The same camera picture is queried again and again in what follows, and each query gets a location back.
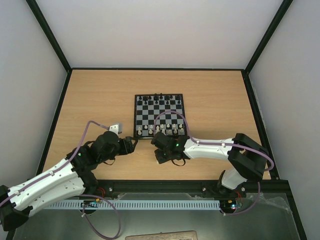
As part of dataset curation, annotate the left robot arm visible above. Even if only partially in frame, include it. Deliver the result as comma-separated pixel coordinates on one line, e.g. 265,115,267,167
0,131,138,232

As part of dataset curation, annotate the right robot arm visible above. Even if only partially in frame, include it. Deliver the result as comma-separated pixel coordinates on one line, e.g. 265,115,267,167
151,132,270,196

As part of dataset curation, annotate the black chess pieces row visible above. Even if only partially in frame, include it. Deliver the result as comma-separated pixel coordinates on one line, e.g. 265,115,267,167
134,93,183,106

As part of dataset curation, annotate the left controller board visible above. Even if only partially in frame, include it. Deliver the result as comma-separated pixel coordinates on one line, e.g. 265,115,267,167
79,198,104,208

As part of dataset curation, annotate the right green controller board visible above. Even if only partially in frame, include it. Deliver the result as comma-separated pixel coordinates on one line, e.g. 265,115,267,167
221,198,244,210

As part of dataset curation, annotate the black and silver chessboard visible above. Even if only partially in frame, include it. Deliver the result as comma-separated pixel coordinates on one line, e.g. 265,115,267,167
133,98,187,139

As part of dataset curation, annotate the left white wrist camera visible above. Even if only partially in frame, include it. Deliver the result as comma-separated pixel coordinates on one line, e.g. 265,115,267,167
108,122,123,135

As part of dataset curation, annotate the black aluminium frame rail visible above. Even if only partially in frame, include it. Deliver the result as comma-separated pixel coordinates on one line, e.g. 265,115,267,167
4,178,307,240

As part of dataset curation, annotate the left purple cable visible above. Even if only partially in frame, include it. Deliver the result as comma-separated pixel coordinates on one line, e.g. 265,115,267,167
0,120,123,238

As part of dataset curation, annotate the purple cable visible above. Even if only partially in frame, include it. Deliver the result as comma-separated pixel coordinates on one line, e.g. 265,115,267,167
154,110,275,216
0,120,123,238

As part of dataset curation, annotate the light blue cable duct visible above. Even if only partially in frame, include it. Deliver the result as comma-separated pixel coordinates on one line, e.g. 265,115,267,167
46,199,221,211

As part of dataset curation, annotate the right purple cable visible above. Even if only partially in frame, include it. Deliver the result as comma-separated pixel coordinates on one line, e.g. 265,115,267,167
154,110,275,216

